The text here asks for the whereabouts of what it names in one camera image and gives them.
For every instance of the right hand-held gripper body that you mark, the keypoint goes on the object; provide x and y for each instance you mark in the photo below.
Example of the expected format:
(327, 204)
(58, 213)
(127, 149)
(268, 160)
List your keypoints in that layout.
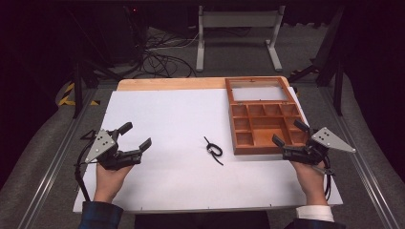
(315, 147)

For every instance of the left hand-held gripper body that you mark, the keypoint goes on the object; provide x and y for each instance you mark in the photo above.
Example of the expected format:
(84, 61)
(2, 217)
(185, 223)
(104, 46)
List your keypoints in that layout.
(108, 152)

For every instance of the wooden compartment box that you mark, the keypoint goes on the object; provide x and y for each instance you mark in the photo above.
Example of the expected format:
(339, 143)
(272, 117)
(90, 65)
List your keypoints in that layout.
(264, 124)

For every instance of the person's left hand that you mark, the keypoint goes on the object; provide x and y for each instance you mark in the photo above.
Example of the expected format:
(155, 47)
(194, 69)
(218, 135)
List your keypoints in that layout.
(111, 182)

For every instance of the person's right hand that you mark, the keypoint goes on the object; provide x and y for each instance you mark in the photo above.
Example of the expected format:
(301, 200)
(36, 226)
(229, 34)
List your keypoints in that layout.
(310, 183)

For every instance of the white table mat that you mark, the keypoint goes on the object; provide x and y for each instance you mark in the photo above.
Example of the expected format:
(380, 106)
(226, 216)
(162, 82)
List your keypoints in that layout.
(178, 152)

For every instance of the yellow black hazard tape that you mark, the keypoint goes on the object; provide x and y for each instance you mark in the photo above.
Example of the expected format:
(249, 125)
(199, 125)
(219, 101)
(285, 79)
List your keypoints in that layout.
(71, 95)

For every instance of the black tripod stand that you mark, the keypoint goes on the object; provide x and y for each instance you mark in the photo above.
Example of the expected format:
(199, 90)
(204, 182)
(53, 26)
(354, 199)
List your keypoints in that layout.
(328, 63)
(84, 73)

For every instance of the person's dark lap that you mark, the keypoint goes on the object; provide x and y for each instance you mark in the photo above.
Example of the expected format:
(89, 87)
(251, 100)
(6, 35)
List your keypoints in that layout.
(202, 220)

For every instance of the grey metal stand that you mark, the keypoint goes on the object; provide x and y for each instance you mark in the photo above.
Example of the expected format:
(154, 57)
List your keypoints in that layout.
(238, 35)

